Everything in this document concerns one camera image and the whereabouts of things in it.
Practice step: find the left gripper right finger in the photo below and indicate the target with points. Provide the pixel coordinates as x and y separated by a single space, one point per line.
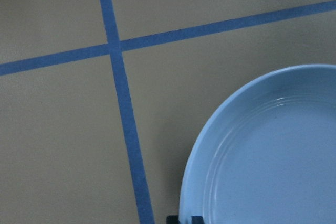
197 220

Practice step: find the blue plate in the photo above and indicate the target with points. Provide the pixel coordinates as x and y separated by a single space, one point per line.
267 154

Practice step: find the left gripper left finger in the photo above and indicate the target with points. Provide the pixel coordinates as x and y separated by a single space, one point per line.
172 219

